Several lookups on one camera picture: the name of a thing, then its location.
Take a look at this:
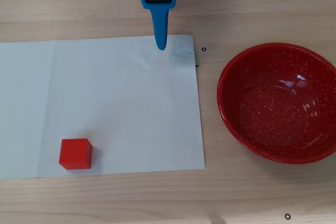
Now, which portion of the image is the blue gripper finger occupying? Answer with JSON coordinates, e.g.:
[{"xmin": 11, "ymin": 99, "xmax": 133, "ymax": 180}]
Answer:
[{"xmin": 151, "ymin": 8, "xmax": 169, "ymax": 51}]

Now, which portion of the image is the white paper sheet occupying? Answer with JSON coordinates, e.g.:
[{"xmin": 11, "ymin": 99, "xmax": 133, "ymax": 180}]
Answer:
[{"xmin": 0, "ymin": 34, "xmax": 206, "ymax": 180}]

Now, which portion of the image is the red cube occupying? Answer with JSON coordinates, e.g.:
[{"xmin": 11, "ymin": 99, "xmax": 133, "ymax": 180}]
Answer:
[{"xmin": 58, "ymin": 138, "xmax": 93, "ymax": 170}]

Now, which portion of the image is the red speckled bowl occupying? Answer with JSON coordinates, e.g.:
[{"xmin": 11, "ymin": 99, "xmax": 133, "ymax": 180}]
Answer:
[{"xmin": 216, "ymin": 42, "xmax": 336, "ymax": 165}]

